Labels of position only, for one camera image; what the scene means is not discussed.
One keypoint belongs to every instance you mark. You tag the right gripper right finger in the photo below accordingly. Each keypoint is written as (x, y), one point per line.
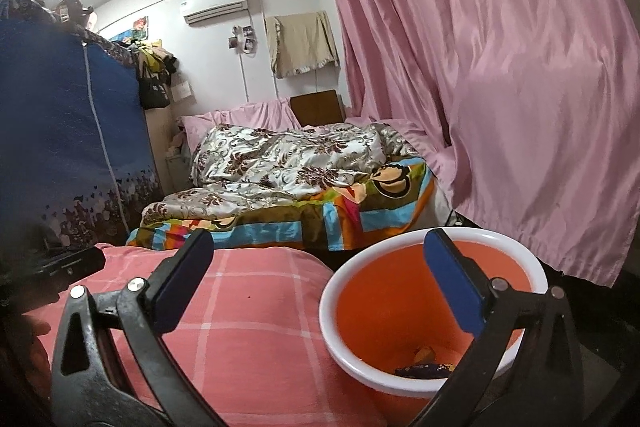
(523, 367)

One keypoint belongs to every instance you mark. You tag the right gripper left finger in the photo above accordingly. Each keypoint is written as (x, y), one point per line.
(90, 385)

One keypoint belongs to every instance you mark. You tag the blue white snack wrapper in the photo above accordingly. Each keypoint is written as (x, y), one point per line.
(426, 371)

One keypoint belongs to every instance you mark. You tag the yellow snack wrapper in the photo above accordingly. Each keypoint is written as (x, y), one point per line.
(423, 356)

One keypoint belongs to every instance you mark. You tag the orange white trash bin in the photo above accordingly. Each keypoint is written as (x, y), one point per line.
(384, 305)

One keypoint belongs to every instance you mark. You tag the person's left hand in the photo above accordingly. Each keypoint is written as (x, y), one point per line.
(25, 368)

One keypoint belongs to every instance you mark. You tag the blue fabric wardrobe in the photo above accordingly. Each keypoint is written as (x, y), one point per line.
(77, 166)

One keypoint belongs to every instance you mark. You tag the pink plaid blanket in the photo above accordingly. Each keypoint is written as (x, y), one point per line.
(250, 342)

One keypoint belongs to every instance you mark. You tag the grey bedside cabinet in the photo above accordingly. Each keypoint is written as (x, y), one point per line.
(179, 172)

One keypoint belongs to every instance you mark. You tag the colourful cartoon bedsheet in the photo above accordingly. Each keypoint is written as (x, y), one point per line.
(399, 197)

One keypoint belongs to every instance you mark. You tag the floral white brown duvet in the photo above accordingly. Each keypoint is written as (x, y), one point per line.
(238, 169)

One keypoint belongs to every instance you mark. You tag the hanging bags and clothes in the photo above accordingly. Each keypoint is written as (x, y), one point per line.
(156, 67)

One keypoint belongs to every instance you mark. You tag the pink pillow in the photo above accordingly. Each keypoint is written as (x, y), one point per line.
(274, 115)

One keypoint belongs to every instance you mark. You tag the wooden headboard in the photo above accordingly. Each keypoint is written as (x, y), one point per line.
(318, 108)

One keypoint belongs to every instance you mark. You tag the pink curtain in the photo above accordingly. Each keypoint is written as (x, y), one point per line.
(527, 112)

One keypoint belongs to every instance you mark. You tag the white air conditioner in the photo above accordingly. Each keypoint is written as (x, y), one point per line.
(197, 11)

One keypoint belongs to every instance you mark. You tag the beige hanging towel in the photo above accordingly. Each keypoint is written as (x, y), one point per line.
(300, 43)

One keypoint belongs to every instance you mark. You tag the wall socket with charger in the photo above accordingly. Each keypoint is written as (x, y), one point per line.
(243, 40)

